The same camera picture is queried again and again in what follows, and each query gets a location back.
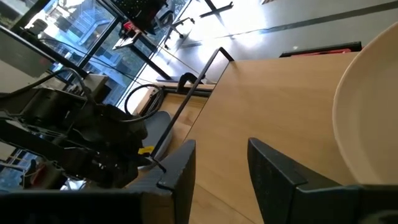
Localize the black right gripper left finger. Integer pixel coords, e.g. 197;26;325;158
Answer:
130;139;197;224

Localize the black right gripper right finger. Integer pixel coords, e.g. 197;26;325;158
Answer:
248;138;398;224

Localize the cream plate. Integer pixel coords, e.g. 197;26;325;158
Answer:
331;21;398;186

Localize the red black toolbox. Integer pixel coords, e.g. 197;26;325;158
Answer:
279;41;363;58

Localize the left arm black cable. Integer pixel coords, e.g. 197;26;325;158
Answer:
124;83;165;123

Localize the black aluminium rig frame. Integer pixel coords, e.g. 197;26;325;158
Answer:
155;72;218;97

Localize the large window black frame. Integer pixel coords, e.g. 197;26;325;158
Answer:
0;0;175;103

